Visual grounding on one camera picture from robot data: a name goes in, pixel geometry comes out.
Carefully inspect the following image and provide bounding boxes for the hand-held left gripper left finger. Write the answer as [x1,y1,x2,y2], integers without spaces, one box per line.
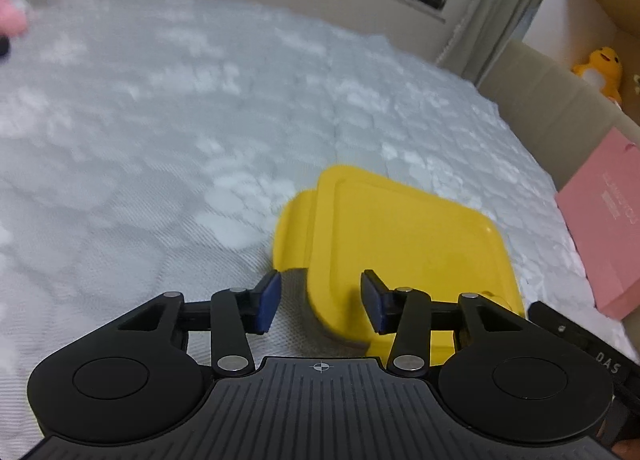
[112,271,282,377]

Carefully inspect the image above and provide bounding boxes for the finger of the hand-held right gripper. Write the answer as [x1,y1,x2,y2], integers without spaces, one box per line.
[528,300,588,348]

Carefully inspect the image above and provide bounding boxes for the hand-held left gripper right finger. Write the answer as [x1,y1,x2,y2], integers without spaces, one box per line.
[360,269,534,376]

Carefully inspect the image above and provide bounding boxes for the yellow container lid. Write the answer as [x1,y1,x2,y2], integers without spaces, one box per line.
[272,165,527,367]

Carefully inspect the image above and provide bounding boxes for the pink paper bag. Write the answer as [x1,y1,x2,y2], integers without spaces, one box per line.
[555,130,640,321]

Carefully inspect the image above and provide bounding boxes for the cardboard box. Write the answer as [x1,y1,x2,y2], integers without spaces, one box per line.
[477,0,640,191]

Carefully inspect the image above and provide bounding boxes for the yellow duck plush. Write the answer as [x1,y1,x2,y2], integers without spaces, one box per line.
[572,46,625,105]

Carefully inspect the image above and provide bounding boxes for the beige curtain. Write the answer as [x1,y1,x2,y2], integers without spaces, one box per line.
[434,0,572,86]

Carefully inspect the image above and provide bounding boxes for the pink plush toy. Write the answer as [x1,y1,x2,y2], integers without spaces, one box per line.
[0,0,29,38]

